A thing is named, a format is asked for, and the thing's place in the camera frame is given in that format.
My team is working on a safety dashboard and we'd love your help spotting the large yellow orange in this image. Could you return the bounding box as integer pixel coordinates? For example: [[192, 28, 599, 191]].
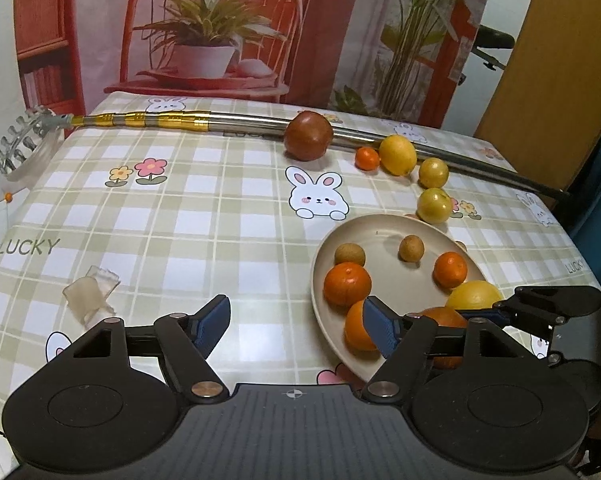
[[445, 281, 503, 310]]

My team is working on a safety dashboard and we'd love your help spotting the wooden door panel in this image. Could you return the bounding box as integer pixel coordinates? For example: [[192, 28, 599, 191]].
[[476, 0, 601, 188]]

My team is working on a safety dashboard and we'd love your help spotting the checkered bunny tablecloth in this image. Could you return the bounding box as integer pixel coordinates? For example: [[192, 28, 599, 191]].
[[0, 90, 601, 480]]

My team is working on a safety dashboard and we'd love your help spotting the clear plastic piece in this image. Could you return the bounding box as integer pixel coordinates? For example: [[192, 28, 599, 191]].
[[63, 266, 120, 330]]

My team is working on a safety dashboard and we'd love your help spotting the long metal back scratcher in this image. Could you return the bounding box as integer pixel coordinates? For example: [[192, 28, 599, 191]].
[[0, 105, 569, 200]]

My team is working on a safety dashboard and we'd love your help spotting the small tangerine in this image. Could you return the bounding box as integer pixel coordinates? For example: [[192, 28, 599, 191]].
[[355, 146, 381, 171]]

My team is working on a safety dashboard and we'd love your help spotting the printed room backdrop poster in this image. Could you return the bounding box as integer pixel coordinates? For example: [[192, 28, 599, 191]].
[[14, 0, 487, 127]]

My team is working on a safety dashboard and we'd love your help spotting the brown longan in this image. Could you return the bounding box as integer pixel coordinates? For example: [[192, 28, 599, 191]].
[[398, 235, 425, 263], [334, 243, 367, 266]]

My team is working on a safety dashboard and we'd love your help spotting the red yellow apple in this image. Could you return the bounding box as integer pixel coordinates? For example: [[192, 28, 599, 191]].
[[420, 307, 468, 370]]

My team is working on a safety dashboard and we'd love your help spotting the green plum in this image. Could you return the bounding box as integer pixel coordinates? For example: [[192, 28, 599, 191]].
[[419, 157, 449, 188], [417, 188, 453, 224]]

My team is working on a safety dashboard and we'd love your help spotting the beige plate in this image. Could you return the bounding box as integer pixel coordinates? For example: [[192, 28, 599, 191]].
[[311, 214, 485, 382]]

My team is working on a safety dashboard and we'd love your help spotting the yellow lemon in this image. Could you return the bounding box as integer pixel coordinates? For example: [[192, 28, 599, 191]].
[[379, 134, 417, 177]]

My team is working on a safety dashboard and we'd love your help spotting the dark red apple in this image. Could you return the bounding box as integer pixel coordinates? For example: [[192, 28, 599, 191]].
[[283, 110, 334, 162]]

